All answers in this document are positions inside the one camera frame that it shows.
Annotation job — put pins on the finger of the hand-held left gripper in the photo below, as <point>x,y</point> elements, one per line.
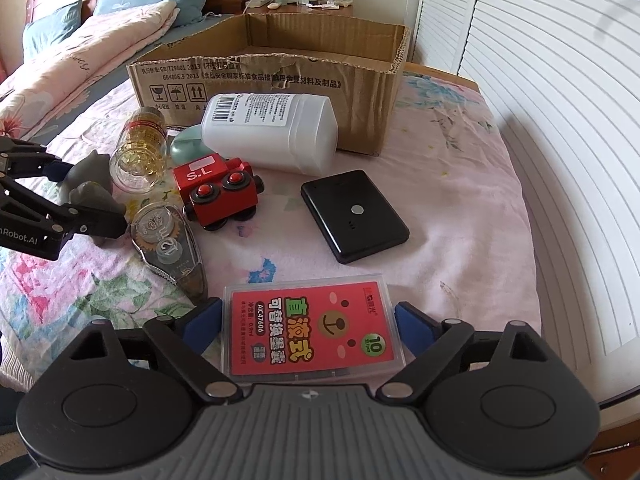
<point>100,221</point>
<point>54,167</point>

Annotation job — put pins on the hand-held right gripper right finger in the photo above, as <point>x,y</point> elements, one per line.
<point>412,324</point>

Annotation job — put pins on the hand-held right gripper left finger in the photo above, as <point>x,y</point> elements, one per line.
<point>207,319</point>

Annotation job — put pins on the grey hippo toy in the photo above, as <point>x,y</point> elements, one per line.
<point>92,175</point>

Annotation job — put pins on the clear bottle with red label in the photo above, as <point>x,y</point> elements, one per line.
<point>137,155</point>

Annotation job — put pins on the red pen refill case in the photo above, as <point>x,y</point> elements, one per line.
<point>310,325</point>

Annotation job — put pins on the red toy train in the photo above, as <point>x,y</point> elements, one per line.
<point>205,180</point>

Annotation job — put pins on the teal earbud case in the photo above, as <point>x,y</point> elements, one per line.
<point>187,147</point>

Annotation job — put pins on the black power bank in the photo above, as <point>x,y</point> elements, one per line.
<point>345,200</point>

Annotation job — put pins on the white plastic bottle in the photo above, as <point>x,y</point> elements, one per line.
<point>270,135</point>

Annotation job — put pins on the brown cardboard box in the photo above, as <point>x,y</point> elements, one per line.
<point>350,95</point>

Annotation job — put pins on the pink quilt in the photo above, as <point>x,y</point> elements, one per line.
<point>95,55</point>

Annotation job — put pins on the floral pink bed sheet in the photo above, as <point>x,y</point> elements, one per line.
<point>450,185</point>

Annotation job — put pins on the white louvered closet door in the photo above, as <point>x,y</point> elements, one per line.
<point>445,10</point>
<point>565,135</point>

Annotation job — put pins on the wooden nightstand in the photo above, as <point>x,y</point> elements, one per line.
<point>300,12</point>

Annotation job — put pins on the wooden bed rail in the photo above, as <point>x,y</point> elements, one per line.
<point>450,74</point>

